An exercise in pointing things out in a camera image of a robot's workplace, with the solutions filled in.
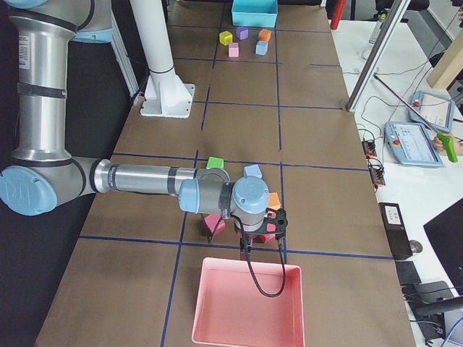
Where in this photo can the light blue block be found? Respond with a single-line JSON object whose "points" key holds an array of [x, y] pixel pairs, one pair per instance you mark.
{"points": [[252, 170], [261, 48]]}

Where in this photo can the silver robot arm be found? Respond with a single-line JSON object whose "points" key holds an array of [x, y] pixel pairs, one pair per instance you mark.
{"points": [[44, 175]]}

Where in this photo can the green foam block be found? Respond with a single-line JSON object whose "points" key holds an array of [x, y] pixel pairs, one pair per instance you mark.
{"points": [[215, 162]]}

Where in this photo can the orange block right side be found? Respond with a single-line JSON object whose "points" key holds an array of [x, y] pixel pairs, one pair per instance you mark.
{"points": [[274, 201]]}

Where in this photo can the orange block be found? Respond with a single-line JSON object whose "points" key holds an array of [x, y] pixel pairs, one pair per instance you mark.
{"points": [[274, 201], [264, 35]]}

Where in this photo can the crimson block near tray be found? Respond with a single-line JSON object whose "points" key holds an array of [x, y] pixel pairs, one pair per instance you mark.
{"points": [[214, 224]]}

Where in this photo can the pink foam block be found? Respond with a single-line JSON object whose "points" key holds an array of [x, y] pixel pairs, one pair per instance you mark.
{"points": [[233, 50]]}

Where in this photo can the pink plastic tray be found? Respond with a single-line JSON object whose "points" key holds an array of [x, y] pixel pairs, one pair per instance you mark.
{"points": [[249, 304]]}

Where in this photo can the yellow foam block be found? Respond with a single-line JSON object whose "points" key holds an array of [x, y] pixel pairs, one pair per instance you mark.
{"points": [[225, 38]]}

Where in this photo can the purple block left side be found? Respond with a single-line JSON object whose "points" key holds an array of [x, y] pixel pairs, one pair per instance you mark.
{"points": [[242, 33]]}

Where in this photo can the orange block left side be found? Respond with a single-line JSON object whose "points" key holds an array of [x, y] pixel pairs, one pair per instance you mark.
{"points": [[264, 35]]}

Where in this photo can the teal plastic bin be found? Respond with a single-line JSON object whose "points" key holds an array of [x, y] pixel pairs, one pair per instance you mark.
{"points": [[254, 13]]}

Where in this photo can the near teach pendant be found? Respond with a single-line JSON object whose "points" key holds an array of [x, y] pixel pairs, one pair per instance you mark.
{"points": [[411, 145]]}

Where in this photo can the teach pendant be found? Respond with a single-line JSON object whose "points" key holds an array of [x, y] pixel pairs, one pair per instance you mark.
{"points": [[411, 145], [439, 111]]}

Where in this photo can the black power box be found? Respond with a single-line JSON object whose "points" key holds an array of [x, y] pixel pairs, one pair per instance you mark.
{"points": [[395, 230]]}

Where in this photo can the red fire extinguisher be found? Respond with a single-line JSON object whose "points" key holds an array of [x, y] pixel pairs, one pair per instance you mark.
{"points": [[337, 14]]}

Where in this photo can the far teach pendant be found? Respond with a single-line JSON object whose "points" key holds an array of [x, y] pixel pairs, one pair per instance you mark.
{"points": [[439, 111]]}

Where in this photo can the reacher grabber stick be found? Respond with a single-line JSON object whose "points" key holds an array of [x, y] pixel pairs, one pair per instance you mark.
{"points": [[446, 140]]}

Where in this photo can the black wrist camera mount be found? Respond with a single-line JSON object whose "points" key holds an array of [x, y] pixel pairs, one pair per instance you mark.
{"points": [[274, 223]]}

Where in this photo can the white pedestal column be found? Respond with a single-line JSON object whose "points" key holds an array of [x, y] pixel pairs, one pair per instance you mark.
{"points": [[165, 95]]}

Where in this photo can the aluminium frame post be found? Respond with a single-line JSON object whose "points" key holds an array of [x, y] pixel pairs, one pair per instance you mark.
{"points": [[394, 17]]}

